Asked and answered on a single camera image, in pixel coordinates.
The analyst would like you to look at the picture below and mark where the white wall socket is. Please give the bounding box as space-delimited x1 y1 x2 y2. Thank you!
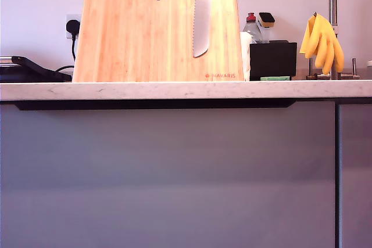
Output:
66 14 83 39

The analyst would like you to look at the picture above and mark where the black power plug with cable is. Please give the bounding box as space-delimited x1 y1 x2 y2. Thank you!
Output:
55 19 81 74

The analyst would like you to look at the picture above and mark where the yellow rubber glove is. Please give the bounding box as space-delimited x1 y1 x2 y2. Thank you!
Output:
299 12 345 76

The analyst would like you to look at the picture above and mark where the black drawer handle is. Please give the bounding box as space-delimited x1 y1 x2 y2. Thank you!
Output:
13 100 94 112

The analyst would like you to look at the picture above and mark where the serrated bread knife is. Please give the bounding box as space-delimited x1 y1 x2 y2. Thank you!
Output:
192 0 212 59

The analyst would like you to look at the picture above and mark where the black contact grill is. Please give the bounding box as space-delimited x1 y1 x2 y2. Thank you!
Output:
0 55 73 83

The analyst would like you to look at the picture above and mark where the dish brush with sponge head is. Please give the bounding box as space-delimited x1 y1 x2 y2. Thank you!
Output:
258 12 276 42

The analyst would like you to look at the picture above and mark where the green sponge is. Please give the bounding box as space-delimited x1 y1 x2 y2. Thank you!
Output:
260 76 291 82

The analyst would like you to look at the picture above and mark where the grey drawer front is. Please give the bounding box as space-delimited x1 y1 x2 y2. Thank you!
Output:
0 101 337 248

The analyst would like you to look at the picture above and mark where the white plastic container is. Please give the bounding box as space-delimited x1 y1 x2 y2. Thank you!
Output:
239 31 252 82

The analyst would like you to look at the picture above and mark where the grey cabinet door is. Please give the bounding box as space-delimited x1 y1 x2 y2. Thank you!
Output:
339 102 372 248

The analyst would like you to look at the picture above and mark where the wooden magnetic knife block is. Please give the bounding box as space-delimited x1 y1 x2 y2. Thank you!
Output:
71 0 245 82

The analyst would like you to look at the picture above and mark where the clear dish soap bottle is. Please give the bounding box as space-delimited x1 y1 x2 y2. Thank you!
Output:
242 12 264 44

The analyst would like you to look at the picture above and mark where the black sink caddy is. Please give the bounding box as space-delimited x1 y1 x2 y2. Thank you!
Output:
249 39 298 81

